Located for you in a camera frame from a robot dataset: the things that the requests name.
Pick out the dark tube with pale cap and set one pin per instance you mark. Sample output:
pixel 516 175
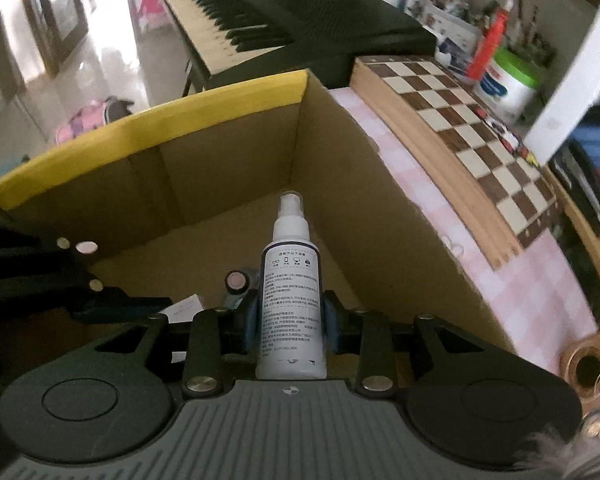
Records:
pixel 236 282

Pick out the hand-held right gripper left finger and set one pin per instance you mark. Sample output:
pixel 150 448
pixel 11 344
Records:
pixel 251 325

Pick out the black electronic keyboard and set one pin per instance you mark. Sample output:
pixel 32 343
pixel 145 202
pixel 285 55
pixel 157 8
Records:
pixel 290 20

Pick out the white shelf unit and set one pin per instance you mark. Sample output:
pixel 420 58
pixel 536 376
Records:
pixel 570 85

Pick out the white jar with green lid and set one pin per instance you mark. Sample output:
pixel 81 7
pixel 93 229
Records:
pixel 507 82

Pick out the wooden chessboard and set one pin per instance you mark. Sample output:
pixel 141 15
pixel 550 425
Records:
pixel 455 125

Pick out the white pen holder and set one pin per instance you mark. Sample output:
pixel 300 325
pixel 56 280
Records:
pixel 450 25

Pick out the yellow tape roll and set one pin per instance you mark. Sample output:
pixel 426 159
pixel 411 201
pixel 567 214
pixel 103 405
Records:
pixel 587 370

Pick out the yellow cardboard box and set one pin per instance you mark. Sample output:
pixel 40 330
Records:
pixel 205 185

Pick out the red pen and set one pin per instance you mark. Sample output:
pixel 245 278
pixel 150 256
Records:
pixel 490 45

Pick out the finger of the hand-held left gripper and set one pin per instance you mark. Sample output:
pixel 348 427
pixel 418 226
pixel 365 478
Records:
pixel 130 310
pixel 75 265

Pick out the row of blue leaning books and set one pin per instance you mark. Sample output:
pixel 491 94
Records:
pixel 595 175

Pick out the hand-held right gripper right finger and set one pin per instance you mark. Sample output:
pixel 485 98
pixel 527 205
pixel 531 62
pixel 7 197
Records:
pixel 331 325

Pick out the pink backpack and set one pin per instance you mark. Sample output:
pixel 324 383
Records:
pixel 95 120

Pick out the white spray bottle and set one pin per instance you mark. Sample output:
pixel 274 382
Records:
pixel 290 300

